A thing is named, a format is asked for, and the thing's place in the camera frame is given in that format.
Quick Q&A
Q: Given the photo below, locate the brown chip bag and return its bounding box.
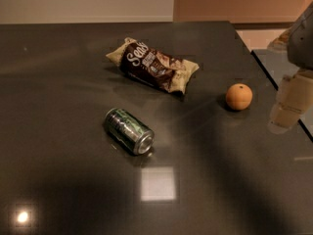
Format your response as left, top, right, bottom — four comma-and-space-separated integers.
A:
106, 37, 199, 94

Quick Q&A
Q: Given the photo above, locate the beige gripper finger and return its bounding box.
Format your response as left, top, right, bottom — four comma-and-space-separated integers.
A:
268, 69, 313, 134

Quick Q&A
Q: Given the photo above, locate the green soda can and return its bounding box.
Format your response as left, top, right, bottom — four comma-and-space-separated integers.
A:
104, 108, 155, 156

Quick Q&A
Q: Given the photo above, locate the orange fruit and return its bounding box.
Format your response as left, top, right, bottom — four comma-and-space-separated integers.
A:
225, 83, 253, 111

